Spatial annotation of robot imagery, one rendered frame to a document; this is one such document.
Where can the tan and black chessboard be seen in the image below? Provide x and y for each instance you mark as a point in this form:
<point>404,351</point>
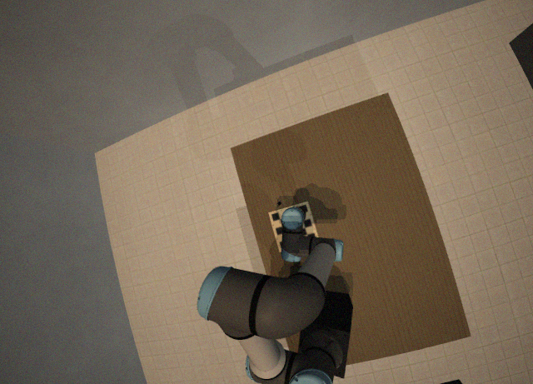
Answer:
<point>309,228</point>

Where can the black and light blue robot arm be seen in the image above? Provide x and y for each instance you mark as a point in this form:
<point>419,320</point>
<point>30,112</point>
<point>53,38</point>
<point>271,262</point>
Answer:
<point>251,306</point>

